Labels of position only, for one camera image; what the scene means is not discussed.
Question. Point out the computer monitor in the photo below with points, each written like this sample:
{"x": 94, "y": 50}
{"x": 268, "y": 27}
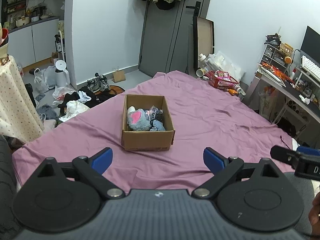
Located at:
{"x": 311, "y": 44}

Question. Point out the white plastic bag pile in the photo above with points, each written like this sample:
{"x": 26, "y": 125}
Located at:
{"x": 218, "y": 61}

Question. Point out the dotted cream tablecloth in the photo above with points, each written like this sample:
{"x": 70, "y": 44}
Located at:
{"x": 19, "y": 118}

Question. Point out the desktop drawer organizer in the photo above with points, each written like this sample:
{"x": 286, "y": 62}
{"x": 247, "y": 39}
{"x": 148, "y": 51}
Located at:
{"x": 278, "y": 56}

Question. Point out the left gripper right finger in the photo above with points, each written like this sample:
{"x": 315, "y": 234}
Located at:
{"x": 224, "y": 170}

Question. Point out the white humidifier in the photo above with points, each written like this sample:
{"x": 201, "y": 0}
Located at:
{"x": 62, "y": 74}

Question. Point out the pair of sneakers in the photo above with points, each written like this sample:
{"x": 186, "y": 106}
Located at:
{"x": 98, "y": 84}

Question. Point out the white plastic shopping bag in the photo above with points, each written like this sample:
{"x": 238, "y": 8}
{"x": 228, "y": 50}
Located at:
{"x": 44, "y": 79}

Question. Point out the pink bed sheet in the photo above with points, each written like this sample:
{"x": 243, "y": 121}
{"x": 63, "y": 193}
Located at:
{"x": 202, "y": 117}

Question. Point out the brown cardboard box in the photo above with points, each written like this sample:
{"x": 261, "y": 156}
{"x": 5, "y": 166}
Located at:
{"x": 148, "y": 140}

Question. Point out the white kitchen cabinet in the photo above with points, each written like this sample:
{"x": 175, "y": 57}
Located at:
{"x": 32, "y": 26}

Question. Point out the framed brown board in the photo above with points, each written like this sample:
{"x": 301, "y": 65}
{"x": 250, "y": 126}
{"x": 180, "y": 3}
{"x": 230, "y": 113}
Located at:
{"x": 203, "y": 38}

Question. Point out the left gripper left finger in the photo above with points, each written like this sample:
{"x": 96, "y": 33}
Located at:
{"x": 90, "y": 171}

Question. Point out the grey door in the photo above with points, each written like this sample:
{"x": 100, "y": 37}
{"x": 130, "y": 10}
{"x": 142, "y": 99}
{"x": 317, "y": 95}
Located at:
{"x": 167, "y": 37}

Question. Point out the small brown paper bag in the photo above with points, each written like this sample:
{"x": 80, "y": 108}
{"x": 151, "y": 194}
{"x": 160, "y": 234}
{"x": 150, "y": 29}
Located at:
{"x": 118, "y": 75}

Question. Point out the red basket with snacks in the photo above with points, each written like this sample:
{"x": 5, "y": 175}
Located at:
{"x": 221, "y": 80}

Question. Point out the grey plush slipper pink heart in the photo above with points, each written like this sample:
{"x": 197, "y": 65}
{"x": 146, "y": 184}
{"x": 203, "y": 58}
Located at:
{"x": 137, "y": 121}

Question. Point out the black fuzzy packaged item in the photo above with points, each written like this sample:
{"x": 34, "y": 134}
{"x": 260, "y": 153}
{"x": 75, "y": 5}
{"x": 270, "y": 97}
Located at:
{"x": 154, "y": 113}

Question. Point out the white desk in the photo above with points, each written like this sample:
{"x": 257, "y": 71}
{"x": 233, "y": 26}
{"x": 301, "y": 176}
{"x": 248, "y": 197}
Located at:
{"x": 280, "y": 104}

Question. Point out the clothes pile on floor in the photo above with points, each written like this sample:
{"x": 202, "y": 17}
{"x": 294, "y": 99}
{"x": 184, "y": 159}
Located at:
{"x": 76, "y": 103}

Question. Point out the white keyboard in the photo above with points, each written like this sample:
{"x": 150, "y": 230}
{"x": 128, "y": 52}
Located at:
{"x": 310, "y": 67}

